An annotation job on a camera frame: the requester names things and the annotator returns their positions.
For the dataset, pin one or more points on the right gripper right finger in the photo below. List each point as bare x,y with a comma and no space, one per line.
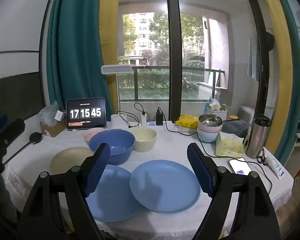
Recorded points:
255,216

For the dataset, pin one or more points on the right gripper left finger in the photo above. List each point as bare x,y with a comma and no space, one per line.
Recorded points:
42,216

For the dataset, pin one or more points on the beige plate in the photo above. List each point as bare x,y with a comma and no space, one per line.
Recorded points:
68,158

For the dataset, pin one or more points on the light blue plate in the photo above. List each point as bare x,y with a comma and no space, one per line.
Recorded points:
113,201
164,186

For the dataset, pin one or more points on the pink strawberry bowl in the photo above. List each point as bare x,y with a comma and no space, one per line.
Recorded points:
91,132

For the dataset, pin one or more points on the light blue plate front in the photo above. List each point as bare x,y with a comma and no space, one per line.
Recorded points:
164,186

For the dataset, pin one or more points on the large dark blue bowl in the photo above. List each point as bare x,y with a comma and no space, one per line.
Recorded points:
121,144

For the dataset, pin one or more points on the cream bowl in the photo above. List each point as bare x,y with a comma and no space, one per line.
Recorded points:
145,139

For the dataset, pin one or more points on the black round puck device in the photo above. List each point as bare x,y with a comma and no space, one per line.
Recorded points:
35,137

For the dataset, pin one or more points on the clear plastic bag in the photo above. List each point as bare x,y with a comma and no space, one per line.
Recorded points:
48,113

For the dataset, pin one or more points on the smartphone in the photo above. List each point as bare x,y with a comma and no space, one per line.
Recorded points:
240,166

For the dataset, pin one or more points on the white cream tube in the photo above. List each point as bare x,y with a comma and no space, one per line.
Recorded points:
275,166

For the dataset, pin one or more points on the cardboard box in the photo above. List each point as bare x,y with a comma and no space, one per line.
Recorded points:
53,131

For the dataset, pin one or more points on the black scissors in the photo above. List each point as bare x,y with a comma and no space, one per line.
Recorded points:
261,159

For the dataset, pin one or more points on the small white box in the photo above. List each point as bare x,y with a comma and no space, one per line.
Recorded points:
59,116

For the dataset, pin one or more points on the yellow patterned cloth pack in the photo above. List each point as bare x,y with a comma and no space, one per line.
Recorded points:
229,145

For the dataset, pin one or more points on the stainless steel tumbler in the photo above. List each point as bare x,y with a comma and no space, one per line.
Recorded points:
257,136

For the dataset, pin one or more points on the tablet showing clock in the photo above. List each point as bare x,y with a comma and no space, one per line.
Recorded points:
86,113

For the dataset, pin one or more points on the light blue stacked bowl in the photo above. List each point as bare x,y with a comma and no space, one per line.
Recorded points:
206,136

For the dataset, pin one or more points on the teal curtain left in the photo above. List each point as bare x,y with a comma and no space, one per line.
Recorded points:
74,55

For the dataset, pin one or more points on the white tablecloth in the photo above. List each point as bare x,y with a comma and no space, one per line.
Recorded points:
24,169

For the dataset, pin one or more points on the stainless steel bowl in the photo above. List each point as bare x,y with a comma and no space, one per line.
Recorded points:
210,120

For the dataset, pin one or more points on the white lamp base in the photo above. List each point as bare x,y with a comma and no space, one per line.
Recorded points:
118,121

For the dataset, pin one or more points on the yellow wipes pack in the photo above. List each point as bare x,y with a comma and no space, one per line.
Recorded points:
188,121

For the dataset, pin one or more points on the white power strip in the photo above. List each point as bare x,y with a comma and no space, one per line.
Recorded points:
169,126

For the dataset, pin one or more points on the black power adapter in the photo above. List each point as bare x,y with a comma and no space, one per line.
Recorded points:
159,118

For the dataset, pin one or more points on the white charger plug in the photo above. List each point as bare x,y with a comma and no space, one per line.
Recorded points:
144,119

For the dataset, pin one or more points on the yellow curtain left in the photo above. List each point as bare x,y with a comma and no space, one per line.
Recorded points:
108,18

